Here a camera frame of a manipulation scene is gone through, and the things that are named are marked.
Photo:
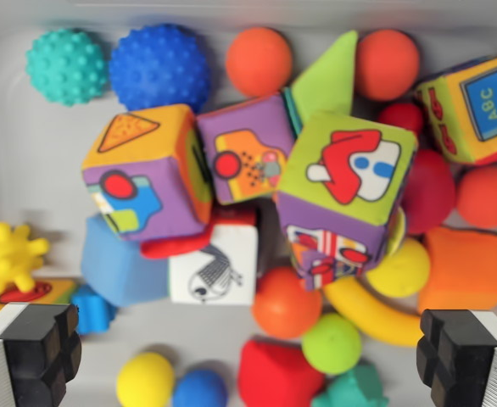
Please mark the orange foam ball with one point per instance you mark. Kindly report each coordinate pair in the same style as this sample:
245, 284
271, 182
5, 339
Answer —
284, 305
259, 61

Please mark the grey plastic bin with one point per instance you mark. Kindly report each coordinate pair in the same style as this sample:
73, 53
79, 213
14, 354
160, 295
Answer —
19, 169

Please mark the red cloth block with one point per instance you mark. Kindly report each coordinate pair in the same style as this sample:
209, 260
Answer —
278, 377

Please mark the red-orange foam ball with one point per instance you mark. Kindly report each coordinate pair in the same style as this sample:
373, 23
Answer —
490, 197
388, 65

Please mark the ABC fabric cube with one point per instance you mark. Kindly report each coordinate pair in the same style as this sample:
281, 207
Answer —
477, 110

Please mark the house print fabric cube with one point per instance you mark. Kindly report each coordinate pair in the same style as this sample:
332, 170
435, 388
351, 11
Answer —
350, 165

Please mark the red cloth shape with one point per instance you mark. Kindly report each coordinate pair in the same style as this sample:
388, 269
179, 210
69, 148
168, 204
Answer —
168, 248

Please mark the yellow foam ball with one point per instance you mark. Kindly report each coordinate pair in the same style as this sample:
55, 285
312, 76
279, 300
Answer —
146, 379
401, 269

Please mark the purple mouse print cube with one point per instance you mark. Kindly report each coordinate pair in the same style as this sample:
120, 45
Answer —
244, 152

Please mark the yellow spiky rubber toy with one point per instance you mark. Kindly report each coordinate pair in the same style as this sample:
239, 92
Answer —
11, 254

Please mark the blue rubber star toy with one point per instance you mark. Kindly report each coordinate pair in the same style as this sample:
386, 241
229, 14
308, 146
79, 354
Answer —
93, 309

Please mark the orange cloth block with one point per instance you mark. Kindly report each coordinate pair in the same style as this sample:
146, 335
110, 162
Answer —
465, 271

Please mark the orange cube with red oval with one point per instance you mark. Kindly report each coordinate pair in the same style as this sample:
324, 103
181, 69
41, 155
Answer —
55, 290

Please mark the teal bumpy rubber ball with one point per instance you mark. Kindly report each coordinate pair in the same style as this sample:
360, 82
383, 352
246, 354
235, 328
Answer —
66, 68

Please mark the yellow-green cloth shape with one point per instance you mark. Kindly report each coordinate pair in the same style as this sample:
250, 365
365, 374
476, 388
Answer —
397, 231

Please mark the small red ball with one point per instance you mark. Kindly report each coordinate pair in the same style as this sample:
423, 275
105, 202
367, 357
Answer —
403, 116

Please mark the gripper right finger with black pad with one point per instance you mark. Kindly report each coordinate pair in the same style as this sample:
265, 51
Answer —
460, 356

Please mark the teal cloth shape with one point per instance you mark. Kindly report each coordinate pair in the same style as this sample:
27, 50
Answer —
292, 110

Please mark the blue bumpy rubber ball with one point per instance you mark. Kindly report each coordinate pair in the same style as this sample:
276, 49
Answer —
159, 68

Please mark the white bird print cube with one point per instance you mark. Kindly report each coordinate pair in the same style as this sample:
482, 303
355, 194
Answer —
219, 271

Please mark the dark red rounded toy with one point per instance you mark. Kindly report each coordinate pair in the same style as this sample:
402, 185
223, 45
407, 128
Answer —
431, 191

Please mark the camera print fabric cube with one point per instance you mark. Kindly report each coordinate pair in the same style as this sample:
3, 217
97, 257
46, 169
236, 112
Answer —
146, 169

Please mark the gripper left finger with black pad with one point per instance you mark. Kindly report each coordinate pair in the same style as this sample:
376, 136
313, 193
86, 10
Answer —
40, 352

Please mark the blue foam ball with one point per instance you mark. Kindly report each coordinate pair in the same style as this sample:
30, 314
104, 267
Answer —
199, 390

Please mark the green foam ball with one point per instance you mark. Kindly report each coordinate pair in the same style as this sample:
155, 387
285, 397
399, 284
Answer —
332, 344

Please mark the teal rubber figure toy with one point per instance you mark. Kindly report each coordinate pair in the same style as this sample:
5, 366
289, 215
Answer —
350, 390

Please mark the yellow toy banana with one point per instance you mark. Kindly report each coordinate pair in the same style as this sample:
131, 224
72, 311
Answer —
371, 318

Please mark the green cloth triangle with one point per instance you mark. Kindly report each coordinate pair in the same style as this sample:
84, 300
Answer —
322, 89

